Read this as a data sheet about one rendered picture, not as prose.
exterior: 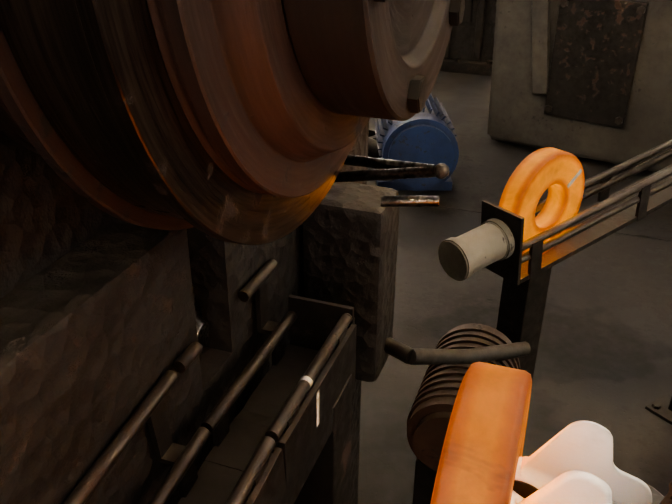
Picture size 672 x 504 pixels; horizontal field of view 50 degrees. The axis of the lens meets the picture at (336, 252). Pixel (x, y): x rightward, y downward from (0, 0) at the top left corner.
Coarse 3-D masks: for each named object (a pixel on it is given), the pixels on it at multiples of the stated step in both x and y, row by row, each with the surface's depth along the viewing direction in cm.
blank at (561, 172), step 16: (528, 160) 98; (544, 160) 97; (560, 160) 99; (576, 160) 101; (512, 176) 98; (528, 176) 96; (544, 176) 98; (560, 176) 100; (576, 176) 103; (512, 192) 97; (528, 192) 97; (560, 192) 103; (576, 192) 104; (512, 208) 97; (528, 208) 98; (544, 208) 106; (560, 208) 104; (576, 208) 106; (528, 224) 100; (544, 224) 104; (544, 240) 104
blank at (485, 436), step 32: (480, 384) 35; (512, 384) 36; (480, 416) 34; (512, 416) 33; (448, 448) 33; (480, 448) 32; (512, 448) 32; (448, 480) 32; (480, 480) 32; (512, 480) 32
